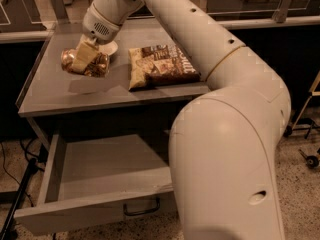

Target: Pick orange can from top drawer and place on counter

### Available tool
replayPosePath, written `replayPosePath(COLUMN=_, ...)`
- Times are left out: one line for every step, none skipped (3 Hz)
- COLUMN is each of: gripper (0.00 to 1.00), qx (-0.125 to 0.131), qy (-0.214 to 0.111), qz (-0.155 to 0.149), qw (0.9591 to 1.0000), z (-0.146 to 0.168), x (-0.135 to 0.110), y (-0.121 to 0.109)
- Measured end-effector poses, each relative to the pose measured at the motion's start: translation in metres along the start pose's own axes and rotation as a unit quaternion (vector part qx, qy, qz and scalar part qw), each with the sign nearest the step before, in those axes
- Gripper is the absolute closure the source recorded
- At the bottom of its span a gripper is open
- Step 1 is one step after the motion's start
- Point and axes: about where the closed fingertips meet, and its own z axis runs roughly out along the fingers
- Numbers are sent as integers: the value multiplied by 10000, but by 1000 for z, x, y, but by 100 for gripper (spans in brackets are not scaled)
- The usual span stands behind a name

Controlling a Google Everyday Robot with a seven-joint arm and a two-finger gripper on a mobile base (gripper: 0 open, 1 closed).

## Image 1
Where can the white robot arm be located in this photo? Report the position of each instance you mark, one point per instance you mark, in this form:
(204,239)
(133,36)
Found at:
(222,144)

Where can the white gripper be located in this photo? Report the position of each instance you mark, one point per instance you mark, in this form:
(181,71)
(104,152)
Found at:
(97,26)

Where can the white paper bowl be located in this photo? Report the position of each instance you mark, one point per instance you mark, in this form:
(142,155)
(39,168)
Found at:
(109,49)

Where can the clear acrylic barrier panel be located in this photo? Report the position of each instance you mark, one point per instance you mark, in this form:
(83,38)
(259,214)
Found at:
(20,15)

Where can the open grey top drawer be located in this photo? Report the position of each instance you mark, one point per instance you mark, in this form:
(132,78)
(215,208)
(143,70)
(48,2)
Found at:
(86,182)

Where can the grey counter cabinet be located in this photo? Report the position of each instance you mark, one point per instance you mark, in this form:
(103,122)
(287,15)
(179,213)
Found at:
(53,91)

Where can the black drawer handle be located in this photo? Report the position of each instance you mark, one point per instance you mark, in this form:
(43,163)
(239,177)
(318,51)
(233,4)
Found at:
(141,207)

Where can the brown sea salt chip bag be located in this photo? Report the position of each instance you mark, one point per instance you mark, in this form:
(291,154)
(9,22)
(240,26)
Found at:
(160,65)

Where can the black caster wheel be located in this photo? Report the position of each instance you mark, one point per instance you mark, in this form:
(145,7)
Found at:
(312,161)

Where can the black stand pole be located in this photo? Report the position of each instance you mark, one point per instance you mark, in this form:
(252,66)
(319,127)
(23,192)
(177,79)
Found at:
(18,196)

